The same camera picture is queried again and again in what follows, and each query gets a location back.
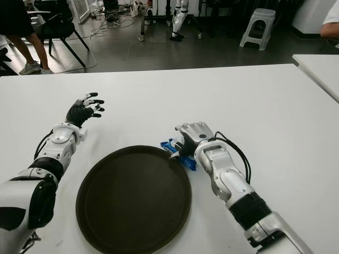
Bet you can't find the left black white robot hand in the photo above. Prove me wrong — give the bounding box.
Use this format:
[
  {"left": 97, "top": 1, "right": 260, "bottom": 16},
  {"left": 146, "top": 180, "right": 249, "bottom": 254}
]
[{"left": 65, "top": 92, "right": 105, "bottom": 129}]

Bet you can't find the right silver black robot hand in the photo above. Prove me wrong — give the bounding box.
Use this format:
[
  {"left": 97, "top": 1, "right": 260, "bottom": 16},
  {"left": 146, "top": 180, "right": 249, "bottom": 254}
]
[{"left": 170, "top": 122, "right": 215, "bottom": 159}]

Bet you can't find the blue Oreo packet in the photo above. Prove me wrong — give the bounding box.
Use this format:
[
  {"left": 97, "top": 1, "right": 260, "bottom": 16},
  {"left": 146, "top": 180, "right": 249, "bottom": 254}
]
[{"left": 160, "top": 137, "right": 198, "bottom": 173}]

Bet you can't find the dark brown round tray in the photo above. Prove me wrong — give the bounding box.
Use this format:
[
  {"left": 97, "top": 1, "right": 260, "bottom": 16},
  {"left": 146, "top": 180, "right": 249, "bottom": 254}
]
[{"left": 75, "top": 145, "right": 192, "bottom": 254}]

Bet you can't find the black chair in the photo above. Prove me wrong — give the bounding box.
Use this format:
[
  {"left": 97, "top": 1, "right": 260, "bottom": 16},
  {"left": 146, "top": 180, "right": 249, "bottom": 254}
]
[{"left": 34, "top": 0, "right": 90, "bottom": 67}]

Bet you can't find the white framed glass panel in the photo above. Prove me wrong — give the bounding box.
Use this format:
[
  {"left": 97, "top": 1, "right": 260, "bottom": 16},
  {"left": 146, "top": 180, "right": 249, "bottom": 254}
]
[{"left": 69, "top": 0, "right": 92, "bottom": 24}]

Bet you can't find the white humanoid robot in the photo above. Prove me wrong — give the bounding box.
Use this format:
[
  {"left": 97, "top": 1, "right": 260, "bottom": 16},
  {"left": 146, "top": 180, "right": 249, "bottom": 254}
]
[{"left": 169, "top": 0, "right": 190, "bottom": 42}]

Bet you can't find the standing person in black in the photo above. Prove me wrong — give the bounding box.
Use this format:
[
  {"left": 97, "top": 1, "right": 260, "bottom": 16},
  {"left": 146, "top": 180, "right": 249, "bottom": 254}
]
[{"left": 0, "top": 0, "right": 55, "bottom": 75}]

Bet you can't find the white bag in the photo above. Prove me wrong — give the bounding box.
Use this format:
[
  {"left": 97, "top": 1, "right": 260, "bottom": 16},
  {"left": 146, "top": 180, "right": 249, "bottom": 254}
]
[{"left": 129, "top": 1, "right": 140, "bottom": 17}]

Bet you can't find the white plastic stool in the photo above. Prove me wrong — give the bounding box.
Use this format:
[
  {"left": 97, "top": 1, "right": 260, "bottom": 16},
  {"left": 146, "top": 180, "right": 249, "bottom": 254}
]
[{"left": 239, "top": 7, "right": 276, "bottom": 51}]

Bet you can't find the white side table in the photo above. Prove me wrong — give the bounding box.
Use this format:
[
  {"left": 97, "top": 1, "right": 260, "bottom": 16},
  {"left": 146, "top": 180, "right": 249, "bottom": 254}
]
[{"left": 292, "top": 53, "right": 339, "bottom": 104}]

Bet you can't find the white cabinet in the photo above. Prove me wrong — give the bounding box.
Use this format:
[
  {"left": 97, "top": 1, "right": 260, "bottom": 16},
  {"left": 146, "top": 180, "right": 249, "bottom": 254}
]
[{"left": 291, "top": 0, "right": 333, "bottom": 34}]

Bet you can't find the person in white shirt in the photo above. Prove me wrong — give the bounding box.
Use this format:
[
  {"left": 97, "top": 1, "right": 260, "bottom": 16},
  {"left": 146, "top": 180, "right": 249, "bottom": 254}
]
[{"left": 320, "top": 4, "right": 339, "bottom": 40}]

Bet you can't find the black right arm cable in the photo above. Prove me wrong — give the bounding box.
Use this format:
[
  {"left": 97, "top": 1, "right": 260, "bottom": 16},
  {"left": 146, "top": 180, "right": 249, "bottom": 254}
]
[{"left": 214, "top": 131, "right": 252, "bottom": 185}]

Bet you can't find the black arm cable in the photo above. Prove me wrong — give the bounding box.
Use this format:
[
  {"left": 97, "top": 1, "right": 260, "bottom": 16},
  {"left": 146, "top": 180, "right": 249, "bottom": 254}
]
[
  {"left": 214, "top": 131, "right": 252, "bottom": 185},
  {"left": 22, "top": 132, "right": 53, "bottom": 254}
]

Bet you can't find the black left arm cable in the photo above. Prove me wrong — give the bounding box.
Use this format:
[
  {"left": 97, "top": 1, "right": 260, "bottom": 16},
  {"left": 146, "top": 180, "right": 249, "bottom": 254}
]
[{"left": 22, "top": 132, "right": 53, "bottom": 254}]

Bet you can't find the white floor cable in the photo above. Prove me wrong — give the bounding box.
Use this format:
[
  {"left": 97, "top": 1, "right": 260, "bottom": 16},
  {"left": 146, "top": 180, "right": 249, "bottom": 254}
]
[{"left": 52, "top": 25, "right": 97, "bottom": 72}]

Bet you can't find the tangle of floor cables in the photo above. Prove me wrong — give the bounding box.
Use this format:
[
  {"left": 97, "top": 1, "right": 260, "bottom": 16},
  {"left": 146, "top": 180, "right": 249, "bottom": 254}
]
[{"left": 90, "top": 10, "right": 136, "bottom": 37}]

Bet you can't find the black wheeled frame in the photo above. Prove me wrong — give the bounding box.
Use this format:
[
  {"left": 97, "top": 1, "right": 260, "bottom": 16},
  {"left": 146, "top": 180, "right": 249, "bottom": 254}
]
[{"left": 137, "top": 0, "right": 204, "bottom": 42}]

